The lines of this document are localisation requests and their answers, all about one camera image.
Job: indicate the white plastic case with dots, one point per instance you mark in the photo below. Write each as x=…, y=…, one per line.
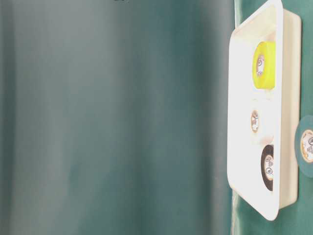
x=271, y=22

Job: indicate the teal tape roll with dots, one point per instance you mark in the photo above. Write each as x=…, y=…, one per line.
x=303, y=145

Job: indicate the yellow tape roll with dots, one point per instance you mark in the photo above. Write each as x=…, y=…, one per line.
x=263, y=65

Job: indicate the black tape roll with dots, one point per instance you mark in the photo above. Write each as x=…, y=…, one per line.
x=267, y=162

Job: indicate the white tape roll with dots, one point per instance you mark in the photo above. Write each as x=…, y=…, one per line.
x=261, y=122

